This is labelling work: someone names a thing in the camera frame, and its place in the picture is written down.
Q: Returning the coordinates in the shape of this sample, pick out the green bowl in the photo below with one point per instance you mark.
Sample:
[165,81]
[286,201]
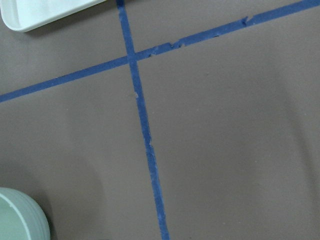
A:
[21,217]

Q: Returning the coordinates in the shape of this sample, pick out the cream bear tray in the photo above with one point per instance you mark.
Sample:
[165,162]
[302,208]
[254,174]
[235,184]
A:
[26,15]

